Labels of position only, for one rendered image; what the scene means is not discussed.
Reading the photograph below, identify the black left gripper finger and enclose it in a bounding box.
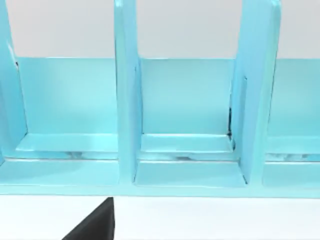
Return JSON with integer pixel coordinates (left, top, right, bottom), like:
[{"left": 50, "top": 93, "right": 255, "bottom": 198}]
[{"left": 61, "top": 196, "right": 116, "bottom": 240}]

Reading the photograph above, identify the light blue rack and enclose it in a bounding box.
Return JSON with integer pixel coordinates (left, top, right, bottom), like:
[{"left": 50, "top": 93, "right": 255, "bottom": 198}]
[{"left": 0, "top": 0, "right": 320, "bottom": 198}]

